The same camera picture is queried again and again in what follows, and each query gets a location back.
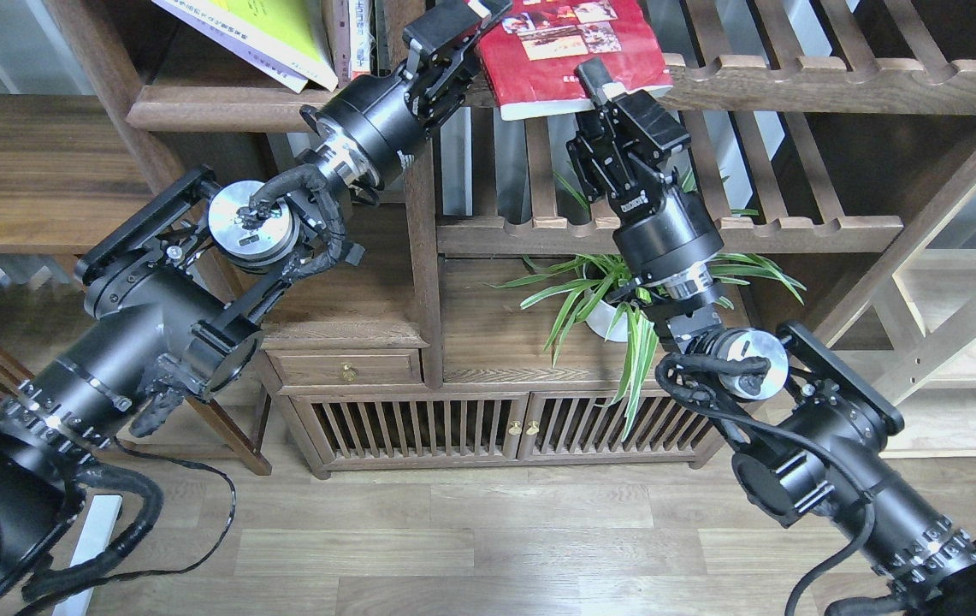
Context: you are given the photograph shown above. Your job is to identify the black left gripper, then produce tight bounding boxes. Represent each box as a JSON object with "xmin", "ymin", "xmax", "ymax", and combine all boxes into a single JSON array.
[{"xmin": 300, "ymin": 0, "xmax": 512, "ymax": 190}]

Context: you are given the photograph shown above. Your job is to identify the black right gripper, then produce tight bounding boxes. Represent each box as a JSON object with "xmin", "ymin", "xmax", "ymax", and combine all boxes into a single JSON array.
[{"xmin": 566, "ymin": 57, "xmax": 724, "ymax": 292}]

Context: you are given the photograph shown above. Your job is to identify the red cover book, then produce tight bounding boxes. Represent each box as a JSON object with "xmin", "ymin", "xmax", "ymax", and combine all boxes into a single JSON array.
[{"xmin": 477, "ymin": 1, "xmax": 674, "ymax": 121}]

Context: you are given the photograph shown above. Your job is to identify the yellow green cover book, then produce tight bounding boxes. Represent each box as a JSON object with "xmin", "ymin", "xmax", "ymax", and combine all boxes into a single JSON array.
[{"xmin": 182, "ymin": 1, "xmax": 338, "ymax": 91}]

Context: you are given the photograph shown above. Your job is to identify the white lavender cover book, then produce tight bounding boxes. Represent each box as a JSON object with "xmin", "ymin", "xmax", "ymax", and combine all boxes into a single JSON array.
[{"xmin": 154, "ymin": 1, "xmax": 309, "ymax": 93}]

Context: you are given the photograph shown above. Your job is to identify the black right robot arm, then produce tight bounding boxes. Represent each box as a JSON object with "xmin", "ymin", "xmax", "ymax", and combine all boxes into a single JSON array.
[{"xmin": 567, "ymin": 57, "xmax": 976, "ymax": 615}]

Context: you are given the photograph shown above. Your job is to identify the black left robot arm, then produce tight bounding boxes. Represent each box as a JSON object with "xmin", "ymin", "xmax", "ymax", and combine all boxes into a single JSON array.
[{"xmin": 0, "ymin": 1, "xmax": 512, "ymax": 613}]

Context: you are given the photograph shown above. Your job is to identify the red white spine book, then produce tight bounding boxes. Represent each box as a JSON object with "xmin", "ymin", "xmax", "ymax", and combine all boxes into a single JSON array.
[{"xmin": 347, "ymin": 0, "xmax": 375, "ymax": 80}]

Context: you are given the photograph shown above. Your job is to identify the green spider plant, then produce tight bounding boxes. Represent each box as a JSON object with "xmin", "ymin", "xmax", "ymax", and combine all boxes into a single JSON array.
[{"xmin": 488, "ymin": 159, "xmax": 807, "ymax": 440}]

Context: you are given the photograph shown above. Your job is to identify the white plant pot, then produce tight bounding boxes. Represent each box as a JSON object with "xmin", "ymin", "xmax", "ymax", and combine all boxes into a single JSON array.
[{"xmin": 585, "ymin": 299, "xmax": 629, "ymax": 343}]

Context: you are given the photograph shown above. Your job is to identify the dark wooden bookshelf cabinet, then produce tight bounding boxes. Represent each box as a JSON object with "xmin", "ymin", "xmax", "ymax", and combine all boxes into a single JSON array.
[{"xmin": 38, "ymin": 0, "xmax": 976, "ymax": 479}]

